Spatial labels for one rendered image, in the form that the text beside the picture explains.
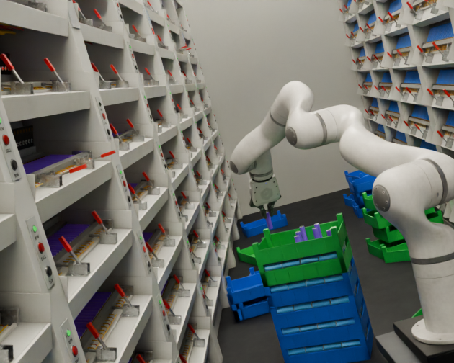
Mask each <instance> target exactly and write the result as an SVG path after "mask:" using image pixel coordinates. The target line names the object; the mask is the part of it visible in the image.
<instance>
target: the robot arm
mask: <svg viewBox="0 0 454 363"><path fill-rule="evenodd" d="M313 101H314V95H313V92H312V91H311V89H310V88H309V87H308V86H306V85H305V84H304V83H302V82H300V81H291V82H289V83H287V84H286V85H284V87H283V88H282V89H281V90H280V93H279V94H278V95H277V97H276V99H275V101H274V102H273V104H272V106H271V107H270V110H269V112H268V113H267V115H266V117H265V118H264V120H263V122H262V124H261V125H259V126H258V127H256V128H255V129H254V130H252V131H251V132H250V133H249V134H247V135H246V136H245V137H244V138H243V139H242V140H241V141H240V143H239V144H238V145H237V146H236V148H235V149H234V151H233V153H232V155H231V158H230V162H229V164H230V167H231V170H232V172H233V173H235V174H239V175H241V174H245V173H247V172H249V177H250V180H249V193H250V198H251V200H250V203H249V205H250V207H257V208H259V209H260V213H261V216H263V217H264V219H267V215H266V210H265V208H264V204H267V203H268V204H267V209H268V212H269V214H270V216H271V217H273V213H274V210H273V207H274V204H275V203H276V201H277V200H279V199H280V198H281V195H280V191H279V188H278V184H277V180H276V177H275V175H274V174H273V167H272V157H271V151H270V149H271V148H273V147H274V146H276V145H277V144H278V143H280V142H281V141H282V140H283V139H284V138H285V136H286V138H287V140H288V142H289V144H291V145H292V146H294V147H295V148H298V149H301V150H308V149H312V148H317V147H319V146H323V145H327V144H330V143H337V142H340V143H339V150H340V154H341V156H342V158H343V159H344V160H345V161H346V162H347V163H349V164H351V165H352V166H354V167H355V168H356V169H359V170H360V171H362V172H364V173H366V174H368V175H371V176H374V177H377V178H376V180H375V181H374V184H373V191H372V196H373V203H374V205H375V208H376V210H377V211H378V212H379V213H380V214H381V215H382V216H383V217H384V218H385V219H386V220H387V221H388V222H390V223H391V224H392V225H393V226H395V227H396V228H397V229H398V230H399V232H400V233H401V234H402V236H403V237H404V239H405V241H406V244H407V247H408V250H409V255H410V259H411V265H412V269H413V273H414V278H415V282H416V285H417V291H418V295H419V301H420V304H421V308H422V314H423V317H424V319H422V320H420V321H418V322H417V323H416V324H415V325H414V326H413V327H412V330H411V332H412V335H413V337H414V338H415V339H416V340H418V341H421V342H423V343H426V344H454V229H453V228H452V227H450V226H449V225H446V224H442V223H432V222H430V221H429V220H428V219H427V217H426V215H425V213H424V211H425V210H428V209H430V208H432V207H435V206H438V205H441V204H444V203H446V202H449V201H451V200H452V199H454V159H453V158H451V157H449V156H447V155H445V154H443V153H439V152H437V151H431V150H428V149H424V148H417V147H412V146H407V145H400V144H395V143H390V142H388V141H386V140H383V139H382V138H379V137H378V136H377V135H374V134H372V133H371V132H369V131H368V130H366V129H365V128H364V126H365V120H364V117H363V114H362V112H361V111H360V110H359V109H358V108H356V107H353V106H350V105H345V104H343V105H337V106H333V107H328V108H326V109H320V110H317V111H314V112H310V111H311V108H312V106H313Z"/></svg>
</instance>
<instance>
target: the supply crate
mask: <svg viewBox="0 0 454 363"><path fill-rule="evenodd" d="M319 226H320V229H321V234H322V237H323V238H316V239H315V238H314V235H313V230H312V228H315V227H314V225H312V226H308V227H305V230H306V235H307V238H308V240H307V241H301V242H297V243H296V242H295V238H294V236H296V234H295V232H296V231H300V228H298V229H294V230H287V231H284V232H280V233H273V234H270V230H269V229H268V228H266V229H264V230H263V233H264V238H263V240H262V241H261V242H260V244H259V243H258V242H256V243H253V244H252V248H253V251H254V255H255V259H256V261H257V266H261V265H265V264H272V263H277V262H281V261H287V260H292V259H299V258H303V257H307V256H314V255H318V254H325V253H329V252H333V251H341V250H342V247H343V245H344V241H345V238H346V236H347V229H346V226H345V224H344V218H343V215H342V213H339V214H337V221H333V222H329V223H322V224H319ZM329 229H330V231H331V236H328V235H327V232H326V231H327V230H329Z"/></svg>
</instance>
